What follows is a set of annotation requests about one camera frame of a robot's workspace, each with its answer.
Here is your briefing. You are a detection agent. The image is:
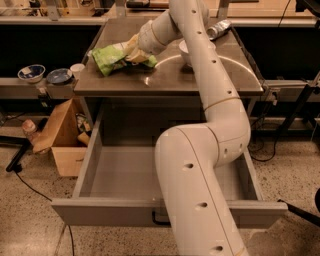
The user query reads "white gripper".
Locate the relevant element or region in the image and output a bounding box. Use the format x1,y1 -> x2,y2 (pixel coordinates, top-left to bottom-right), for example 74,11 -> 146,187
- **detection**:
113,10 -> 182,63

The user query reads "green rice chip bag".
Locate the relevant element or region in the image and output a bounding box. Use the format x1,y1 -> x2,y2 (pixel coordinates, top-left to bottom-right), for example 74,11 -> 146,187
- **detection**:
91,44 -> 157,76

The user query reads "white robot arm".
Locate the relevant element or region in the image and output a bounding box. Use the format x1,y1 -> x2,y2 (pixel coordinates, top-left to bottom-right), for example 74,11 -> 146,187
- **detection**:
129,0 -> 251,256

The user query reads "grey open top drawer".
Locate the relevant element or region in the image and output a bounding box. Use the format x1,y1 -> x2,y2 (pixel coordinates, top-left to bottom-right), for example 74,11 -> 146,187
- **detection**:
52,123 -> 287,229

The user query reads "white bowl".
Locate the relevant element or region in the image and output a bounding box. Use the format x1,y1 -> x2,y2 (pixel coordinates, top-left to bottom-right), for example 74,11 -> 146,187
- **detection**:
179,40 -> 217,69

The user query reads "grey metal cabinet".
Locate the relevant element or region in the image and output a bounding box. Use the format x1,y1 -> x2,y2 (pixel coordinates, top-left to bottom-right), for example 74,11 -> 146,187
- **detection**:
76,34 -> 259,150

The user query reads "white paper cup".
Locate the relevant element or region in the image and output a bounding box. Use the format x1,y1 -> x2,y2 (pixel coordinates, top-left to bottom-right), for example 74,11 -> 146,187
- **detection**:
70,63 -> 85,80

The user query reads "blue grey small bowl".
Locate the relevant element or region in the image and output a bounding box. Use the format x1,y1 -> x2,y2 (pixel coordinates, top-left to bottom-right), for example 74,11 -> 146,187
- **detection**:
46,68 -> 72,85

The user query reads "crushed silver can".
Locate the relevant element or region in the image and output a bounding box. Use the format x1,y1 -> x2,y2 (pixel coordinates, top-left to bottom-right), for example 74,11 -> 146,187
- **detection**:
207,19 -> 232,41

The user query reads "open cardboard box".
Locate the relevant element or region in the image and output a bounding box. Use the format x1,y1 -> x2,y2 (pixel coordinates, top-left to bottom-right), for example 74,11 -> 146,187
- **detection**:
33,98 -> 87,177

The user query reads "brown jar with lid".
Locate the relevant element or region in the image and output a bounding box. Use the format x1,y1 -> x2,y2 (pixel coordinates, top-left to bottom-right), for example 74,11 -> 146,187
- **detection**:
22,119 -> 41,145

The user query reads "black stand leg left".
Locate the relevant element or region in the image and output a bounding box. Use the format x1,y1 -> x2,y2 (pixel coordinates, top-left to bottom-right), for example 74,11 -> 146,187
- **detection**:
0,134 -> 32,174

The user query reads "black stand leg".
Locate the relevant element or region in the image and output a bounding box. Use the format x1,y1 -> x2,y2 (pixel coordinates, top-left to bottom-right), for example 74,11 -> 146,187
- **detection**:
277,187 -> 320,228
0,134 -> 32,174

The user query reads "black stand leg right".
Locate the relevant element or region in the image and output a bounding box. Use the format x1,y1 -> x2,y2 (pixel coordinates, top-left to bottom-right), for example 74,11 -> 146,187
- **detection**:
277,187 -> 320,228

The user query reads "black cables right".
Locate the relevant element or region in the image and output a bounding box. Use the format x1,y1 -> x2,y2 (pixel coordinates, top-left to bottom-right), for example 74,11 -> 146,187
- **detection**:
248,96 -> 281,163

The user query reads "black floor cable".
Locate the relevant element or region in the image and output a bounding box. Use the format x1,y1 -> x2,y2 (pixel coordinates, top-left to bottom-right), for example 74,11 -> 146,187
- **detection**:
13,169 -> 76,256

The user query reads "black drawer handle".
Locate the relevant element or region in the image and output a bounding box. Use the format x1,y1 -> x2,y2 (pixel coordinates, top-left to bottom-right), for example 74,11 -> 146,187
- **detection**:
152,211 -> 171,226

